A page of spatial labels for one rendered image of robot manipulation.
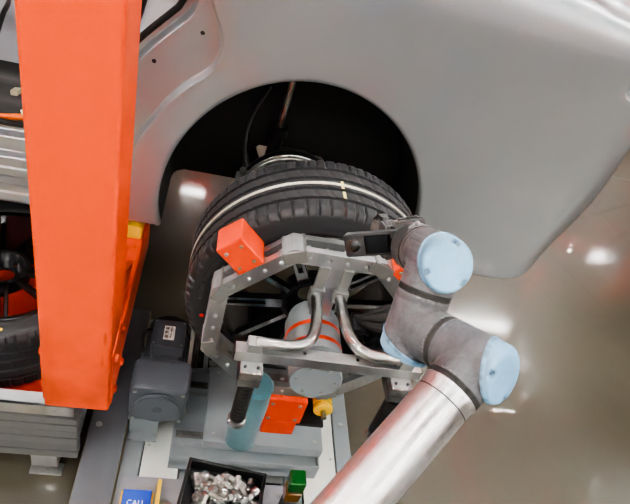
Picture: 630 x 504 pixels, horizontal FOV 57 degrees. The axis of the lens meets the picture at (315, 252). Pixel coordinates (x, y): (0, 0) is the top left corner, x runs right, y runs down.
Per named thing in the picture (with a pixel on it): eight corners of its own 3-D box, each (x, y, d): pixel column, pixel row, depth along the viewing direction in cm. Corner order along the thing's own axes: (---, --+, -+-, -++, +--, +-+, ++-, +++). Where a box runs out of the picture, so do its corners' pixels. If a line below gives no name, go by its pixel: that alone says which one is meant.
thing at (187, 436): (308, 393, 228) (314, 378, 222) (313, 480, 201) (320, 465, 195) (179, 379, 218) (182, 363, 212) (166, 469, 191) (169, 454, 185)
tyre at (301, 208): (462, 242, 172) (298, 108, 141) (484, 299, 155) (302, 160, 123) (312, 352, 202) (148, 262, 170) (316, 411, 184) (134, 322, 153)
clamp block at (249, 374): (259, 356, 132) (263, 341, 128) (258, 389, 125) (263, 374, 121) (237, 353, 131) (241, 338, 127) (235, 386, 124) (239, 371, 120)
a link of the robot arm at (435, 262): (412, 290, 90) (433, 229, 89) (388, 271, 102) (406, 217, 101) (465, 305, 92) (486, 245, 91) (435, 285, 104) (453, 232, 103)
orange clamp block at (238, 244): (264, 242, 136) (242, 216, 131) (264, 264, 130) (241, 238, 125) (240, 254, 138) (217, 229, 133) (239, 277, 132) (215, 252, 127)
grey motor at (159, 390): (191, 354, 228) (202, 293, 206) (178, 452, 197) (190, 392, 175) (144, 349, 224) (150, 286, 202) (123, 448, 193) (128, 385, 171)
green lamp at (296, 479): (302, 477, 142) (306, 469, 140) (303, 493, 139) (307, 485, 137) (286, 476, 142) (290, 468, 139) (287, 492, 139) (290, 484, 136)
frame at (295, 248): (376, 387, 175) (446, 255, 141) (379, 406, 170) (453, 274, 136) (194, 368, 164) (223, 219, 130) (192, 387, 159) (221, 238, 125)
